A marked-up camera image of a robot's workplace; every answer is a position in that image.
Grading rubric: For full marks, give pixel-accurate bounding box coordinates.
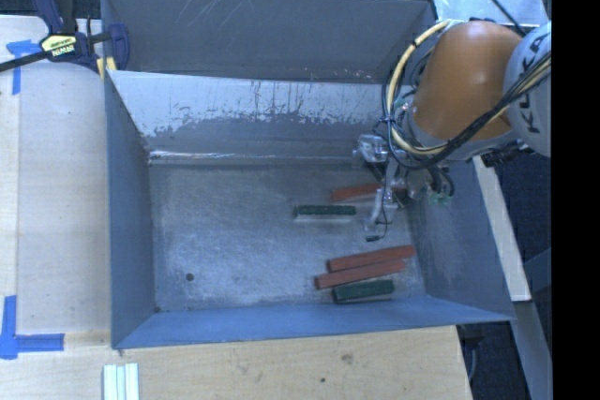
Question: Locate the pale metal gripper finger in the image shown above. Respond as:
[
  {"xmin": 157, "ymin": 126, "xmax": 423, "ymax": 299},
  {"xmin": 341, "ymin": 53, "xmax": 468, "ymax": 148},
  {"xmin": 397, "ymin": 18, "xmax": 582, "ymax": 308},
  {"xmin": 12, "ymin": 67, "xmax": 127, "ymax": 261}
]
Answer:
[{"xmin": 362, "ymin": 189, "xmax": 398, "ymax": 234}]

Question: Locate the red-brown flat block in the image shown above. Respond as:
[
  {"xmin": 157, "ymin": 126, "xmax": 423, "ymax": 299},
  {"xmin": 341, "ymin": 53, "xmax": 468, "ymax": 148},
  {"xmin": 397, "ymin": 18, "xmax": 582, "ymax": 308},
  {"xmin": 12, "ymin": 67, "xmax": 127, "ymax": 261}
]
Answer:
[
  {"xmin": 325, "ymin": 244, "xmax": 417, "ymax": 274},
  {"xmin": 330, "ymin": 183, "xmax": 383, "ymax": 203},
  {"xmin": 313, "ymin": 259, "xmax": 407, "ymax": 291}
]

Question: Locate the dark green flat block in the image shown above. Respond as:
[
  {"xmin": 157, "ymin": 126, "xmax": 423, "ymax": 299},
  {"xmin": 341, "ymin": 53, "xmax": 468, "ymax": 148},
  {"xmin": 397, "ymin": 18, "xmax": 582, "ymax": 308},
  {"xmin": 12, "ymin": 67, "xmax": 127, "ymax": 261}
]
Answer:
[
  {"xmin": 331, "ymin": 278, "xmax": 397, "ymax": 304},
  {"xmin": 292, "ymin": 203, "xmax": 358, "ymax": 220}
]

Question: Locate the grey metal bin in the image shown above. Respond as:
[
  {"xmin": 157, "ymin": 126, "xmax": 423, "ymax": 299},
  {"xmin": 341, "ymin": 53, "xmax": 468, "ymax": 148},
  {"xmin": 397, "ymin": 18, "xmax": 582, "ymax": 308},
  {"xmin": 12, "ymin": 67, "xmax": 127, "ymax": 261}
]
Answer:
[{"xmin": 97, "ymin": 0, "xmax": 518, "ymax": 350}]

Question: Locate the pale wood board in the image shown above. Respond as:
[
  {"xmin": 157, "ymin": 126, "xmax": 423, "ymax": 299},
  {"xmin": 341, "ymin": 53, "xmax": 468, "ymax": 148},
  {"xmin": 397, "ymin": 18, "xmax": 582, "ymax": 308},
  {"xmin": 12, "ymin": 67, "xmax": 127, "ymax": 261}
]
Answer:
[{"xmin": 15, "ymin": 64, "xmax": 113, "ymax": 336}]

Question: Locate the black cylinder on white bracket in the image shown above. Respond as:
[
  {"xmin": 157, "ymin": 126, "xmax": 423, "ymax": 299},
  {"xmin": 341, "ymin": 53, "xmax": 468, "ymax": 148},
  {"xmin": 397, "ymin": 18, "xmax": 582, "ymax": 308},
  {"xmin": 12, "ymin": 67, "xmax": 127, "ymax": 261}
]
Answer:
[{"xmin": 479, "ymin": 140, "xmax": 534, "ymax": 169}]

